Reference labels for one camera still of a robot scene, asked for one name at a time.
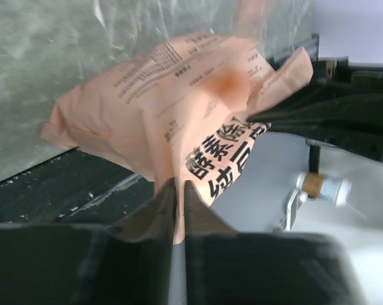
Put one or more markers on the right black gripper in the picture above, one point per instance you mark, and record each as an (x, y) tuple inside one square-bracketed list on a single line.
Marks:
[(350, 117)]

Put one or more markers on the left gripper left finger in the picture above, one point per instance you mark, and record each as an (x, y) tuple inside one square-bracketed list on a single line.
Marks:
[(147, 236)]

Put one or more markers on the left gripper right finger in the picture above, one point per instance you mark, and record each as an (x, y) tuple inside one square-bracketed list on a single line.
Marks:
[(205, 238)]

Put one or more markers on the peach cat litter bag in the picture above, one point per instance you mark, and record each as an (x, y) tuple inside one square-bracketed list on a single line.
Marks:
[(180, 110)]

